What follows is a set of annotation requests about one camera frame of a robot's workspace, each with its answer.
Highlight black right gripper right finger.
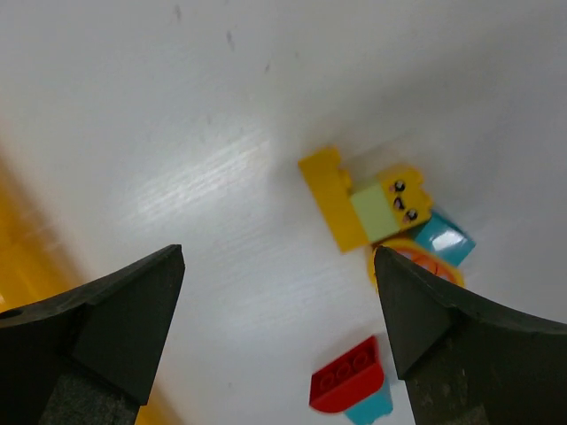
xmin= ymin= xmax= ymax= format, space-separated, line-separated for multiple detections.
xmin=374 ymin=247 xmax=566 ymax=424

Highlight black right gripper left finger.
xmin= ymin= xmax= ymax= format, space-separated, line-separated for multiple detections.
xmin=1 ymin=244 xmax=185 ymax=424

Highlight pale green lego brick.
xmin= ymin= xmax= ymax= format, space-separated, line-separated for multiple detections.
xmin=350 ymin=182 xmax=400 ymax=243

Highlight yellow long lego brick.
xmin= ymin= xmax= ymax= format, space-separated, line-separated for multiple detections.
xmin=298 ymin=146 xmax=369 ymax=253

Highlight teal small lego brick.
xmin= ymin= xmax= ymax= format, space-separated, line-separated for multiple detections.
xmin=344 ymin=377 xmax=393 ymax=425

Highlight yellow divided plastic bin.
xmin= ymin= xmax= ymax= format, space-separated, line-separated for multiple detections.
xmin=1 ymin=166 xmax=173 ymax=424

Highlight red curved lego brick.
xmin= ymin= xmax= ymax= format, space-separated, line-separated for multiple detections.
xmin=309 ymin=336 xmax=385 ymax=414

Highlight teal sloped lego brick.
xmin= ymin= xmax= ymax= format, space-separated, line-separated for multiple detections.
xmin=409 ymin=209 xmax=476 ymax=267

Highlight yellow round orange-print lego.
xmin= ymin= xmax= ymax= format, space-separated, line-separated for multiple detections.
xmin=367 ymin=237 xmax=465 ymax=292

